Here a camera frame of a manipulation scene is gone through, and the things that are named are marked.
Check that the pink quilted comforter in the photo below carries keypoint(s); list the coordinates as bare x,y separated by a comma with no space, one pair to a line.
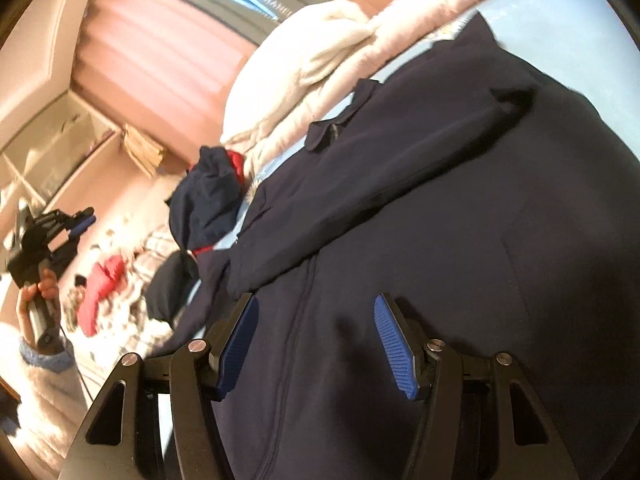
394,29

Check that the white wall shelf unit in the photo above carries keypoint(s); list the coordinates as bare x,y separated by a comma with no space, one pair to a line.
45,153

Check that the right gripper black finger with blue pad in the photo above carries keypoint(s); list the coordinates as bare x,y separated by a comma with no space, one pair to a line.
480,417
120,435

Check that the dark navy folded cloth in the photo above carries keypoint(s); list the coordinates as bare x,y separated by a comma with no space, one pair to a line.
170,287

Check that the plaid checkered clothes pile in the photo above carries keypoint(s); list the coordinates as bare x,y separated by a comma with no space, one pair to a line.
123,323

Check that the white folded blanket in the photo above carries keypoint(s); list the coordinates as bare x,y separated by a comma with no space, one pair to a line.
297,54

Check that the large dark navy garment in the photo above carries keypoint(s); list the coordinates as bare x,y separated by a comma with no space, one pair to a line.
308,407

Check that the navy and red jacket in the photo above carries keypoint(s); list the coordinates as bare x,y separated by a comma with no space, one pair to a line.
205,203

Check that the red garment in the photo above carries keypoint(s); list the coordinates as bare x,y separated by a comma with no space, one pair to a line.
102,280

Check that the light blue floral bed sheet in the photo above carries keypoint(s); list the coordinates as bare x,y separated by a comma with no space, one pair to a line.
560,25

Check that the yellow straw hanging item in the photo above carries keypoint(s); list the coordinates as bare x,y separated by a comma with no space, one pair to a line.
143,150

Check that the pink window curtain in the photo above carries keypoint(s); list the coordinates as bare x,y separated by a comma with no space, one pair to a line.
161,66

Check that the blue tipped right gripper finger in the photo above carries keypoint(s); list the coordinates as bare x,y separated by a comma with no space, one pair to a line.
81,222

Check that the person's left hand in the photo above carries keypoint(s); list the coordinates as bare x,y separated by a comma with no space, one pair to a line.
39,314

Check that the fuzzy white sleeve forearm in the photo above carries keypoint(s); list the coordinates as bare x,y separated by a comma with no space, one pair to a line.
53,403

